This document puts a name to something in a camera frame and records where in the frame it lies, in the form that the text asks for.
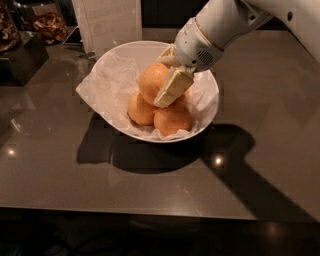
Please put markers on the dark box stand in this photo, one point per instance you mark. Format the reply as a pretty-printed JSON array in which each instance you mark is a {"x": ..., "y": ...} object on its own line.
[{"x": 19, "y": 64}]

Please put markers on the white oval bowl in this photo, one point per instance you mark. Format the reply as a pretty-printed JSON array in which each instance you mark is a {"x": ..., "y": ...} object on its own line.
[{"x": 206, "y": 100}]

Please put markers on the glass jar of dried fruit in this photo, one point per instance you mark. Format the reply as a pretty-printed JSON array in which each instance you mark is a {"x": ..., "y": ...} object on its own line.
[{"x": 44, "y": 18}]

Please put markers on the glass jar of nuts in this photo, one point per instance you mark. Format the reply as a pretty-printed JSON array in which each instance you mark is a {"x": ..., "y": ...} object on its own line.
[{"x": 9, "y": 34}]

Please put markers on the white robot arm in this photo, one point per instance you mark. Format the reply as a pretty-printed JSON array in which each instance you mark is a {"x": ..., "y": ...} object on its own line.
[{"x": 222, "y": 21}]

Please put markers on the white paper liner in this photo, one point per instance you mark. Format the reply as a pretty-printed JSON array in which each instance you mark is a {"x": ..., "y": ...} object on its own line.
[{"x": 110, "y": 86}]

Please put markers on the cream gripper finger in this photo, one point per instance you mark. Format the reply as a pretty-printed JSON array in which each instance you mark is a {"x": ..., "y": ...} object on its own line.
[
  {"x": 167, "y": 57},
  {"x": 176, "y": 83}
]

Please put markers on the white paper sign stand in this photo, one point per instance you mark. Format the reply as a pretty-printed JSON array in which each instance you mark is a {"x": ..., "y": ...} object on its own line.
[{"x": 105, "y": 24}]

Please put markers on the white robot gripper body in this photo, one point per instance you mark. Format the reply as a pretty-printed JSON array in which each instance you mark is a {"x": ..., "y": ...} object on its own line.
[{"x": 192, "y": 48}]

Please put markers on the hidden rear orange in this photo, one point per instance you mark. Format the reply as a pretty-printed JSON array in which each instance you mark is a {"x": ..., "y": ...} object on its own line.
[{"x": 184, "y": 97}]

